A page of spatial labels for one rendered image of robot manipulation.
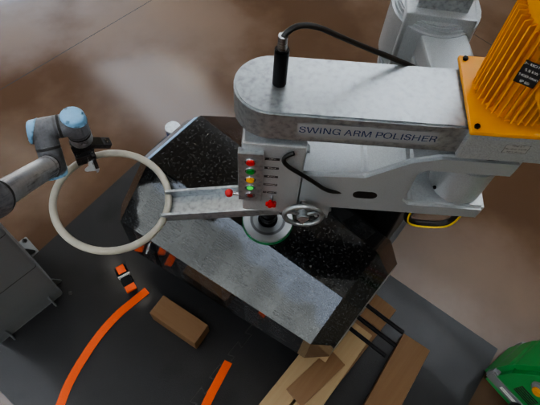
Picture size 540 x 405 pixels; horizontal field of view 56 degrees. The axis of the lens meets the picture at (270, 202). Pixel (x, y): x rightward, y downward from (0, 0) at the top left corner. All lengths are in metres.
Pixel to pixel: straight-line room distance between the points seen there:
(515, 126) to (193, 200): 1.25
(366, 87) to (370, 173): 0.32
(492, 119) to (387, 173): 0.36
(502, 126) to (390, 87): 0.32
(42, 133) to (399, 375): 2.06
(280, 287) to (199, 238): 0.43
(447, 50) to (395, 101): 0.57
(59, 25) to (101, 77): 0.65
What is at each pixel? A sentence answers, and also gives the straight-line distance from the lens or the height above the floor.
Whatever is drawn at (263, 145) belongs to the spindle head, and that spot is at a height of 1.56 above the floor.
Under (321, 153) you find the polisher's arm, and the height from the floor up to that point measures 1.41.
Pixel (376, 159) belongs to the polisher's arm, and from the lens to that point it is 1.70.
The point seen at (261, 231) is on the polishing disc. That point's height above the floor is 0.88.
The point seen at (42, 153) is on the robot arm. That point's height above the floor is 1.19.
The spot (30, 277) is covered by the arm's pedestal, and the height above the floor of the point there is 0.37.
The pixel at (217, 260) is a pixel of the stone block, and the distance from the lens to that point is 2.29.
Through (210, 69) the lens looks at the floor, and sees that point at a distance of 3.90.
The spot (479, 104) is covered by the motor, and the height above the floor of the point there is 1.74.
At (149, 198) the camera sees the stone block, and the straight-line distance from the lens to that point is 2.43.
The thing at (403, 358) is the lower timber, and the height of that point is 0.08.
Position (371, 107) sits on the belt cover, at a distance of 1.47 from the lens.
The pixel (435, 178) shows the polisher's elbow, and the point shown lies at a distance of 1.87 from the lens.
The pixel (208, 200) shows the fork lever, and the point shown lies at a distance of 2.13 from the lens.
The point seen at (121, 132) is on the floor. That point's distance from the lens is 3.61.
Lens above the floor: 2.82
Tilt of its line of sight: 61 degrees down
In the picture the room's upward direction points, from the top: 5 degrees clockwise
